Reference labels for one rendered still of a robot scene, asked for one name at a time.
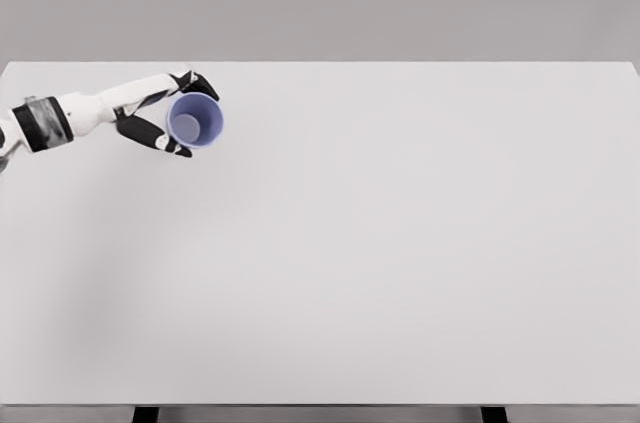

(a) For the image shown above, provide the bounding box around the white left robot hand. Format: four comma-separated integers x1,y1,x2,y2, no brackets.
97,69,221,159

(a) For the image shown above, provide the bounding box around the light purple cup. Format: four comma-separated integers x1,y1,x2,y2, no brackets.
165,91,225,150

